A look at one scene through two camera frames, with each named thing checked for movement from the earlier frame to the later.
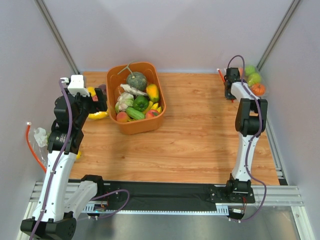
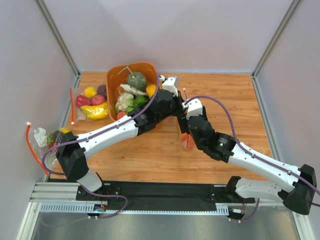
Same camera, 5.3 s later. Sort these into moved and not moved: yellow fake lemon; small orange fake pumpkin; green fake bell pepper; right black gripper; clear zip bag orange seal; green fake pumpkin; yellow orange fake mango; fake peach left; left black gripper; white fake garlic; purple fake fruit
Moved: clear zip bag orange seal; small orange fake pumpkin; right black gripper; left black gripper
Not moved: purple fake fruit; green fake pumpkin; fake peach left; yellow orange fake mango; white fake garlic; yellow fake lemon; green fake bell pepper
